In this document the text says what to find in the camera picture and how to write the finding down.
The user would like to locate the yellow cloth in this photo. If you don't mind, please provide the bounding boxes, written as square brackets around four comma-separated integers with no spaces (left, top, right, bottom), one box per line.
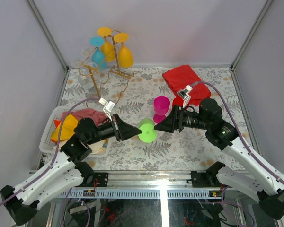
[51,114,78,143]

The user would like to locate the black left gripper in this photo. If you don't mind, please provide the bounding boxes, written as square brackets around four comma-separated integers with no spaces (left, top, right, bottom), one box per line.
[88,114,143,146]

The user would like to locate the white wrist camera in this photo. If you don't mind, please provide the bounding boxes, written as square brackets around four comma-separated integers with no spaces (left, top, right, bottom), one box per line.
[98,97,115,120]
[177,85,193,107]

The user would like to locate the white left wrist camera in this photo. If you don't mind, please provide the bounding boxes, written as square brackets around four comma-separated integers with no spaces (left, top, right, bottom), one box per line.
[98,97,115,120]

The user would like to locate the clear wine glass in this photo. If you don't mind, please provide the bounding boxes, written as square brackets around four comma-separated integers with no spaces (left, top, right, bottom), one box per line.
[74,47,98,89]

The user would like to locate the cream cloth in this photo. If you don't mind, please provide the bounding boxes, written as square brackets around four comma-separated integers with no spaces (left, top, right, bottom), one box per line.
[89,140,109,155]

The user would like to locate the white plastic basket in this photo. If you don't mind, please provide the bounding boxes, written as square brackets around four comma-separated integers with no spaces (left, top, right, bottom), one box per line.
[39,106,112,158]

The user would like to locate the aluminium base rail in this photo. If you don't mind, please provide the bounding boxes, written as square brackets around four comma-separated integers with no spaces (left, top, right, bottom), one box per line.
[26,170,281,189]

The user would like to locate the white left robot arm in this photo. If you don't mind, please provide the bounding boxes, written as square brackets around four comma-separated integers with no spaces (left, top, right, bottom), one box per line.
[0,114,141,226]

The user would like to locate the grey cable duct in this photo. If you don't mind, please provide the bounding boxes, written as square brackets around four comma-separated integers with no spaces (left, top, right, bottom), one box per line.
[68,189,222,199]

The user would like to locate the magenta plastic wine glass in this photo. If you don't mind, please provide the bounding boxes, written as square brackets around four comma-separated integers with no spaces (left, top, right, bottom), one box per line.
[153,96,170,123]

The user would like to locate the green plastic wine glass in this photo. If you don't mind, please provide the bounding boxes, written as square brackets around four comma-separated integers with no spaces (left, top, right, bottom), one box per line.
[138,118,157,143]

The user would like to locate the red folded cloth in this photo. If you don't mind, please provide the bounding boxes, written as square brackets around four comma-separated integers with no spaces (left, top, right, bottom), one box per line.
[162,65,211,106]

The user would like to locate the teal plastic wine glass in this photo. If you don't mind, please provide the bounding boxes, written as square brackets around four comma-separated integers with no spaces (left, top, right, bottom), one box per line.
[89,36,107,70]

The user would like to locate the orange plastic wine glass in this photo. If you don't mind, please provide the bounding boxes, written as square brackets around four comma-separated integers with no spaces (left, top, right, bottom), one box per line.
[114,33,134,68]
[97,27,115,62]

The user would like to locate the gold wire wine glass rack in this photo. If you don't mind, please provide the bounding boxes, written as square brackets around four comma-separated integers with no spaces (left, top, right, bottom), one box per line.
[73,29,134,102]

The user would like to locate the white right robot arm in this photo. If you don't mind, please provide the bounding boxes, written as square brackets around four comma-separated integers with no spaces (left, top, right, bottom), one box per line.
[154,98,284,220]

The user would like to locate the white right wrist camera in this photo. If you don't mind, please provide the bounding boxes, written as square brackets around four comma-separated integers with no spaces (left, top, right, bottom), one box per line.
[177,85,193,107]

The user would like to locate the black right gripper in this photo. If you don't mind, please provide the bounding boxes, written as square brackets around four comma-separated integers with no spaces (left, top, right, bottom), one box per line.
[154,105,210,133]

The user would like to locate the pink crumpled cloth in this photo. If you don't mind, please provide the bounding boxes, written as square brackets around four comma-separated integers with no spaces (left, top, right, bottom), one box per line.
[70,108,107,126]

